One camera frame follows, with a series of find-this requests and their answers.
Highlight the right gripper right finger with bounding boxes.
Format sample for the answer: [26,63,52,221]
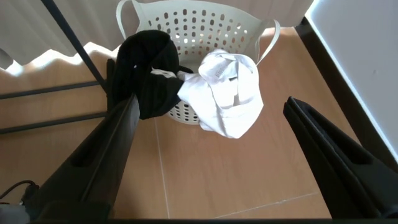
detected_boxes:
[282,96,398,218]

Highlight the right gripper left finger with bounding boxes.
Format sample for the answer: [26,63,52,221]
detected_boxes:
[25,92,141,220]

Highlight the black shorts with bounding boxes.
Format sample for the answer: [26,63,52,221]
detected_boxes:
[106,29,193,121]

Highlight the black clothes rack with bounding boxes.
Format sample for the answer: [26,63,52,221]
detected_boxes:
[0,0,116,135]

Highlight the white laundry basket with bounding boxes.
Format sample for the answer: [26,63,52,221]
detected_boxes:
[116,0,281,125]

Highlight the white garment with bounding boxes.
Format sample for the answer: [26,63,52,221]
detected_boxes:
[151,49,264,139]

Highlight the beige curtain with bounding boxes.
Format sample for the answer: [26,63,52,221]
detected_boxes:
[0,0,314,71]

